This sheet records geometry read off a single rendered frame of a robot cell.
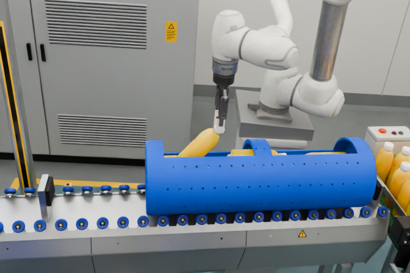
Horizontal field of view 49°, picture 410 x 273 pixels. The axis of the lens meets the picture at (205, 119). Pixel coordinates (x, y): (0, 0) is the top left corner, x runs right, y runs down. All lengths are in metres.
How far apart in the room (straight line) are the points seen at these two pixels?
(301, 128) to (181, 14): 1.22
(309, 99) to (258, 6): 2.34
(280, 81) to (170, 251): 0.92
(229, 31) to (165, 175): 0.56
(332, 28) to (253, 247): 0.94
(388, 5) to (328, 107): 2.65
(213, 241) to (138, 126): 1.72
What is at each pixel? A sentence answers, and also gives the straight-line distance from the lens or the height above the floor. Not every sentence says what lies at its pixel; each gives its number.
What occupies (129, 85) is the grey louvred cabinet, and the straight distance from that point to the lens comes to 3.24.
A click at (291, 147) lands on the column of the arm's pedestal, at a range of 2.25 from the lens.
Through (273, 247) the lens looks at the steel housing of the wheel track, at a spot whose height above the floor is 0.82.
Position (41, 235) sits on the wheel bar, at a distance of 1.82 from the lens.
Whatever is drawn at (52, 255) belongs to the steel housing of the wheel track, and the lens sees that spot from 1.85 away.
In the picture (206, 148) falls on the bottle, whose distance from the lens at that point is 1.66.
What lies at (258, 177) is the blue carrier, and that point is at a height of 1.17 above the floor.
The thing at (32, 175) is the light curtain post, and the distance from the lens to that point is 2.18.
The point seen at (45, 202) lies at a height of 1.03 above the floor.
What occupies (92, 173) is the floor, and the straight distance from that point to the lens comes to 3.60.
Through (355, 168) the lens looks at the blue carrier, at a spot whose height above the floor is 1.19.
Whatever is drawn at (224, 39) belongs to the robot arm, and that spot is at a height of 1.67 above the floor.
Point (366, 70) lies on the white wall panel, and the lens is 4.84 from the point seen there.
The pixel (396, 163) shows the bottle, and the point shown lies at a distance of 2.19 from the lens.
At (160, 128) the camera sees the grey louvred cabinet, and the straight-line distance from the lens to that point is 3.39.
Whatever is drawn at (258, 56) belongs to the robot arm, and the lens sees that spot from 1.41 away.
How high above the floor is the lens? 2.18
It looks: 30 degrees down
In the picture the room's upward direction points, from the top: 4 degrees clockwise
